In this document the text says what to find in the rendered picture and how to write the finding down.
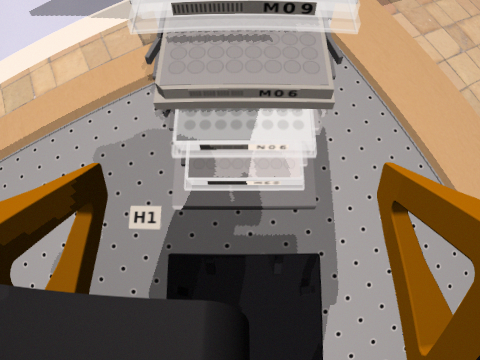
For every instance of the white multiwell plate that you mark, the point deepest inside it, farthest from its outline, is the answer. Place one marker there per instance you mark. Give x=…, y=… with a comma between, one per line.
x=244, y=133
x=158, y=16
x=244, y=174

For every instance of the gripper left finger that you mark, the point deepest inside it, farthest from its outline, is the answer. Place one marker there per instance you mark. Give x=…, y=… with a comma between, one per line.
x=27, y=218

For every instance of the white well plate labelled m06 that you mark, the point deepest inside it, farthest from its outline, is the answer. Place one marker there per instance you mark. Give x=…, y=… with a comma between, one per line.
x=244, y=69

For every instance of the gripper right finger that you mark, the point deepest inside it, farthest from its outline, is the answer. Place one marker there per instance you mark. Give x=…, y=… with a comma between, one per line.
x=424, y=312

